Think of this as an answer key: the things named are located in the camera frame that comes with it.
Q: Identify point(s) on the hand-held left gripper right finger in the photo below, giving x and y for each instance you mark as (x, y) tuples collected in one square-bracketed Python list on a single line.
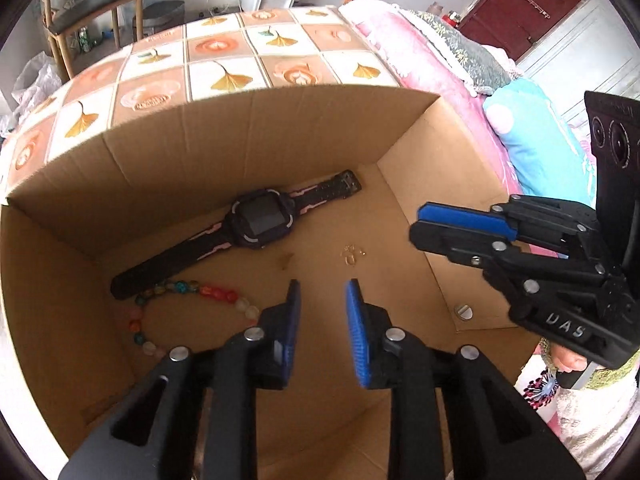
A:
[(356, 330)]

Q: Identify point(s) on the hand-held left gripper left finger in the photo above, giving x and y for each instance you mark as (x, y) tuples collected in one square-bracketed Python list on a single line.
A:
[(292, 320)]

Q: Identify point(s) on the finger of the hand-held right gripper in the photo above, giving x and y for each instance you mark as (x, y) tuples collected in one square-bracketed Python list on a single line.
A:
[(450, 245), (465, 220)]

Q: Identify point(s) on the small butterfly charm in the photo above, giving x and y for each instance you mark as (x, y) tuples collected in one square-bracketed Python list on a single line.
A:
[(286, 260)]

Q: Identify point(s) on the pink and black smartwatch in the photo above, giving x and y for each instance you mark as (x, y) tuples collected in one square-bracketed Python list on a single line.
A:
[(260, 220)]

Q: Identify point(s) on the brown cardboard box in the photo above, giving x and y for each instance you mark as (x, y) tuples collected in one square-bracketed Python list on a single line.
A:
[(200, 170)]

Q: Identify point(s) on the person's right forearm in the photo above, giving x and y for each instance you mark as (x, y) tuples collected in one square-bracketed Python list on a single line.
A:
[(610, 425)]

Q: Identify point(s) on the person's right hand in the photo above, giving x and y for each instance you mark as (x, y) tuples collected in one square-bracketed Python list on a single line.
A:
[(565, 360)]

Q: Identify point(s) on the light blue pillow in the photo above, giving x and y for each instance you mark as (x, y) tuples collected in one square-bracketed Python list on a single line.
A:
[(540, 135)]

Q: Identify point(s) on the white panelled door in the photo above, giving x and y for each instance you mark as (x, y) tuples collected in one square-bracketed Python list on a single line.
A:
[(600, 50)]

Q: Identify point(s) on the grey floral pillow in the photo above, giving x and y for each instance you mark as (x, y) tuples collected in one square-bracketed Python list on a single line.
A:
[(465, 55)]

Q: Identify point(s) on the dark red door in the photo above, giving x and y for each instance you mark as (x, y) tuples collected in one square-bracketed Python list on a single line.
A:
[(520, 5)]

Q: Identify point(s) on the green drink cans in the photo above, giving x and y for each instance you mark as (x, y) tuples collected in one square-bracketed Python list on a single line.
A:
[(85, 40)]

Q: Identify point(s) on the clear plastic bag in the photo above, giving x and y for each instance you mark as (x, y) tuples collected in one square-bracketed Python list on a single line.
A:
[(30, 80)]

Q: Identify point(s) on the wooden chair with dark seat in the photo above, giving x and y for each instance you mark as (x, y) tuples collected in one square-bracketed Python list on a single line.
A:
[(90, 5)]

